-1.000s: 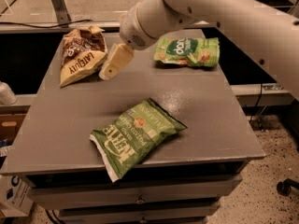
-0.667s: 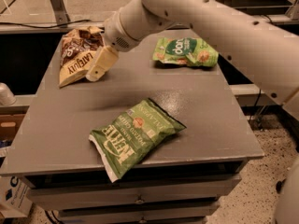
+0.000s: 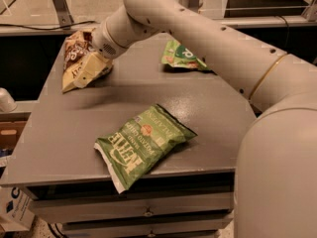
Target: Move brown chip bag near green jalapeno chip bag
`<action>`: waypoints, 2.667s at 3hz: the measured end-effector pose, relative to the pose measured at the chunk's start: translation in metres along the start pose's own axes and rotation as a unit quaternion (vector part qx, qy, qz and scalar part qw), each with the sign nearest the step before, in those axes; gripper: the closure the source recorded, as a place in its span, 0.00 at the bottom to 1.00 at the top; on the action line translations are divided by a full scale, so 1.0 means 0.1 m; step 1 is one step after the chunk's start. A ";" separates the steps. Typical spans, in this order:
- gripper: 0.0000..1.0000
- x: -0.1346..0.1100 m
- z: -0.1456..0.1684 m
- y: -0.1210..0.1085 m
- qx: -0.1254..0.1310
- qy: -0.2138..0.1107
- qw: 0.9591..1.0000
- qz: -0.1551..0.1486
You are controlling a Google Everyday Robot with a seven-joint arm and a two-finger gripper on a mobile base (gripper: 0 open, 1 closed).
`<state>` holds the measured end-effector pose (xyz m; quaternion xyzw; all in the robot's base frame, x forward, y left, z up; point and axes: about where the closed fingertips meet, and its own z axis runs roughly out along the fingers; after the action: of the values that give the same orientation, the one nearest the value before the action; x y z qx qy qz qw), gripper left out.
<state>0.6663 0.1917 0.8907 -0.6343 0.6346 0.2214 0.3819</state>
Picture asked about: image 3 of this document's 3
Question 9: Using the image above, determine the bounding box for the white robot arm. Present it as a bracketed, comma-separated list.
[92, 0, 317, 238]

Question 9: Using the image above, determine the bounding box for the gray drawer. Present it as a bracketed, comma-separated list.
[30, 192, 234, 223]
[62, 213, 232, 238]

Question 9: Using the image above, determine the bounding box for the white paper cup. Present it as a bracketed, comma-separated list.
[0, 88, 17, 113]

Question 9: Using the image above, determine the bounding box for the cardboard box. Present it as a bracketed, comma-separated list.
[0, 121, 26, 149]

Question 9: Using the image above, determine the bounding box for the white printed bag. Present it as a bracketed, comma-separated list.
[0, 187, 35, 232]

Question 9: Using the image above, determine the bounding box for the black hanging cable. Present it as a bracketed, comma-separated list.
[275, 15, 291, 52]

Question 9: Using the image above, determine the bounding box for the black cable on ledge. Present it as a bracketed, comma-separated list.
[0, 20, 97, 32]

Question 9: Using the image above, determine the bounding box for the green popcorn snack bag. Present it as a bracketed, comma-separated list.
[161, 40, 210, 71]

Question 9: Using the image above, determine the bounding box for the lower gray drawer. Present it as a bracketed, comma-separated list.
[62, 213, 232, 238]

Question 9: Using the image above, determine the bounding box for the gray drawer cabinet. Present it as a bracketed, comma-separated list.
[1, 34, 255, 238]

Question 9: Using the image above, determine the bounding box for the upper gray drawer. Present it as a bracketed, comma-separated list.
[30, 192, 234, 223]

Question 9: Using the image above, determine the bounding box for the brown Late July chip bag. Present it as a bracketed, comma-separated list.
[62, 29, 98, 93]

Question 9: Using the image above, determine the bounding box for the green Kettle jalapeno chip bag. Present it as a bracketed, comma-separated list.
[94, 104, 197, 193]

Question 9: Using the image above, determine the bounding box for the left metal bracket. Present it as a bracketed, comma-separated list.
[53, 0, 73, 29]

